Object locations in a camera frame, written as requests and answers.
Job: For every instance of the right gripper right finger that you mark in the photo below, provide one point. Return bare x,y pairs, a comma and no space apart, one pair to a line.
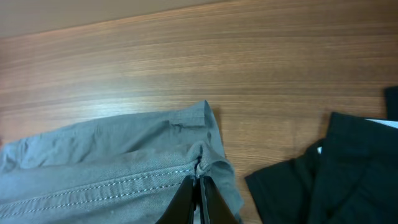
213,208

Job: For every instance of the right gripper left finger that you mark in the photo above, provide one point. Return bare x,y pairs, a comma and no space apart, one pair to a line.
182,206

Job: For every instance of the grey shorts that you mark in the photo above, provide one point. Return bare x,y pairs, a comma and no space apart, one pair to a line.
120,169

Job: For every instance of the black garment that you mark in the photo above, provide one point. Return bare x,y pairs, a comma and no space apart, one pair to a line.
336,186

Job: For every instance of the dark garment at back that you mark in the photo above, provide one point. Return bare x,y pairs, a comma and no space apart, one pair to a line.
391,99

